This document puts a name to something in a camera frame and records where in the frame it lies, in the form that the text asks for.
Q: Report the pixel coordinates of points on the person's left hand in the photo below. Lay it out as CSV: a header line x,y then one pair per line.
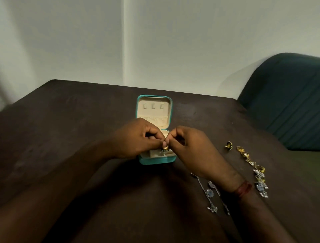
x,y
135,139

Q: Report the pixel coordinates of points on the person's right hand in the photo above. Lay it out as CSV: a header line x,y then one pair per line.
x,y
200,155

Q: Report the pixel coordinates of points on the person's right thumb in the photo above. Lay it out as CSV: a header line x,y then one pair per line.
x,y
175,150

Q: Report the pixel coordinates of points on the person's left thumb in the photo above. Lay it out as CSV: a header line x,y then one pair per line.
x,y
157,143

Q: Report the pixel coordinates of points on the small gold black earring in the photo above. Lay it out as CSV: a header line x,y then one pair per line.
x,y
165,148

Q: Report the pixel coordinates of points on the person's right forearm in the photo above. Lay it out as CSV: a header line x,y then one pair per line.
x,y
262,217

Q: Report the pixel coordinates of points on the person's left forearm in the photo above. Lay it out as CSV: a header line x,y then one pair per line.
x,y
57,185

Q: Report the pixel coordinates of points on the teal open jewelry box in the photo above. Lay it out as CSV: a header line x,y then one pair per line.
x,y
155,107

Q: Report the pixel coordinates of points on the black and gold earring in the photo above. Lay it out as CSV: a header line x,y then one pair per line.
x,y
228,145

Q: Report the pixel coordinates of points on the small silver stone earring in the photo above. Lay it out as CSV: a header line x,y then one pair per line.
x,y
258,173

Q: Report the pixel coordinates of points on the large silver flower earring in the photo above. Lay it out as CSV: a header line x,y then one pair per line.
x,y
261,188

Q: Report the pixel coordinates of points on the dark green upholstered chair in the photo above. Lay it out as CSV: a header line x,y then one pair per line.
x,y
285,100

